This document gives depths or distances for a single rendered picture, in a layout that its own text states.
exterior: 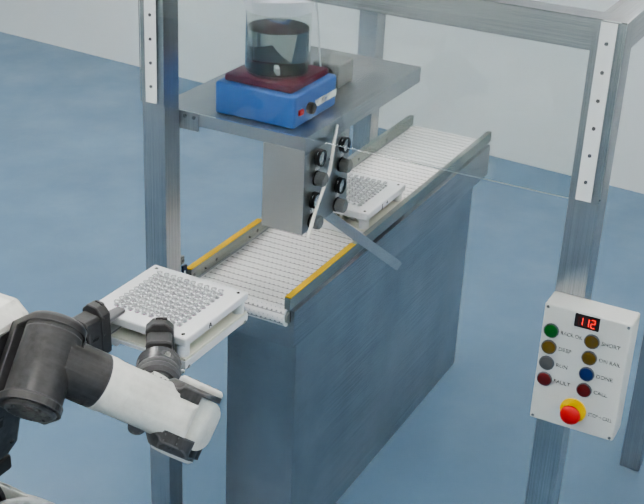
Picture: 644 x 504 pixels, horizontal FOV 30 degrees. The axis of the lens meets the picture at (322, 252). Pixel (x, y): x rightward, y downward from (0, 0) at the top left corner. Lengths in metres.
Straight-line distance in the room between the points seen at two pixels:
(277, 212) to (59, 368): 0.96
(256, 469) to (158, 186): 0.88
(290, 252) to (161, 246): 0.40
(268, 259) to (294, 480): 0.60
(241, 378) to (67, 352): 1.30
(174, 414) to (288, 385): 1.14
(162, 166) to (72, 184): 2.90
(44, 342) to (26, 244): 3.22
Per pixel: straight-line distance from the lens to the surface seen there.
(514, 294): 4.79
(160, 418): 1.94
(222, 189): 5.56
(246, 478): 3.30
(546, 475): 2.62
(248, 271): 2.98
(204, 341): 2.54
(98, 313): 2.47
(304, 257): 3.06
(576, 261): 2.37
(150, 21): 2.64
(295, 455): 3.19
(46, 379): 1.85
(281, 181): 2.66
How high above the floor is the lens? 2.18
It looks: 26 degrees down
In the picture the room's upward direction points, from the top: 3 degrees clockwise
